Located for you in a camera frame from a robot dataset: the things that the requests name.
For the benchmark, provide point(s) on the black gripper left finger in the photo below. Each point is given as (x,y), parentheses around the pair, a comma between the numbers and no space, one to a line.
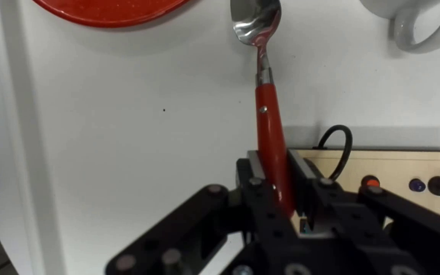
(194,230)

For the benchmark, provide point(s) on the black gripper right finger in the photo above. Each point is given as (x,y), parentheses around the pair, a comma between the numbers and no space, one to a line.
(342,215)

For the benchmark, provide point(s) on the white plastic tray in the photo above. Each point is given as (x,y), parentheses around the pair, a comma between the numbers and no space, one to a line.
(129,127)

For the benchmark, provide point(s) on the wooden peg board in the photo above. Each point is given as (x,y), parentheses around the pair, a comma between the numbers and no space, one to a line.
(397,169)

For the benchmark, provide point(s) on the white mug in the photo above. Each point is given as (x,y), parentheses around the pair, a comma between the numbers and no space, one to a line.
(378,7)

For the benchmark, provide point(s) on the red plate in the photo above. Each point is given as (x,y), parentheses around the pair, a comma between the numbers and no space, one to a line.
(107,13)

